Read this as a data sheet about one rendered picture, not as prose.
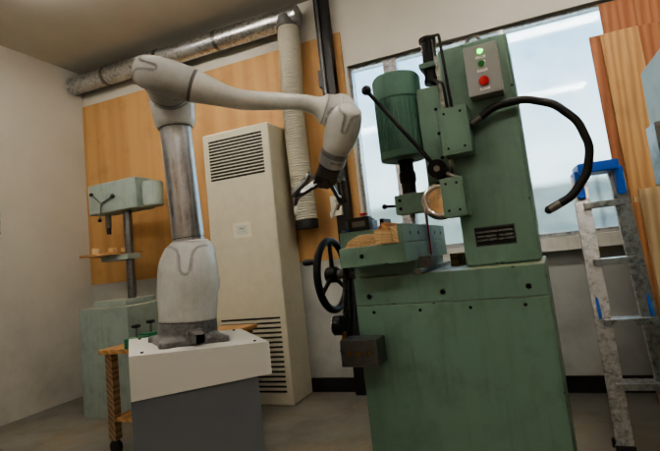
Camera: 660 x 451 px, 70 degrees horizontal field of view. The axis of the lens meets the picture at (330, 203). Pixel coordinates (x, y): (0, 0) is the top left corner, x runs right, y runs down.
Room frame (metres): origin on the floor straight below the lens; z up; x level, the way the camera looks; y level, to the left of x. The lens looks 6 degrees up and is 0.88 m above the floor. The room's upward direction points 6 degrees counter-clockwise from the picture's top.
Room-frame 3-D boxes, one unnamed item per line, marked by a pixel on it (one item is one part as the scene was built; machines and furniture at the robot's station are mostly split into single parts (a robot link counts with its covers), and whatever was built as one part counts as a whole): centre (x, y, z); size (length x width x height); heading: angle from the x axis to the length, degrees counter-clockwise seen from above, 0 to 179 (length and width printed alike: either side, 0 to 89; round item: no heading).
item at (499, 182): (1.57, -0.56, 1.16); 0.22 x 0.22 x 0.72; 65
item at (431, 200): (1.52, -0.36, 1.02); 0.12 x 0.03 x 0.12; 65
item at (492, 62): (1.43, -0.52, 1.40); 0.10 x 0.06 x 0.16; 65
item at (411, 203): (1.68, -0.31, 1.03); 0.14 x 0.07 x 0.09; 65
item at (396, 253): (1.73, -0.19, 0.87); 0.61 x 0.30 x 0.06; 155
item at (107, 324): (3.38, 1.45, 0.79); 0.62 x 0.48 x 1.58; 67
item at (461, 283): (1.64, -0.40, 0.76); 0.57 x 0.45 x 0.09; 65
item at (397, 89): (1.69, -0.29, 1.35); 0.18 x 0.18 x 0.31
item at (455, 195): (1.47, -0.39, 1.02); 0.09 x 0.07 x 0.12; 155
